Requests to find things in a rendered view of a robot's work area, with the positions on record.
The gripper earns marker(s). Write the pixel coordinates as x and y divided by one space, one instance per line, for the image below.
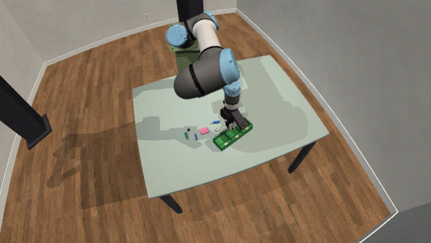
229 121

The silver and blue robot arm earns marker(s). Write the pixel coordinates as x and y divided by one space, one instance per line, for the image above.
215 67

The green rack of three bins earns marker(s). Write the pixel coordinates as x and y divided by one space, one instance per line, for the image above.
227 137

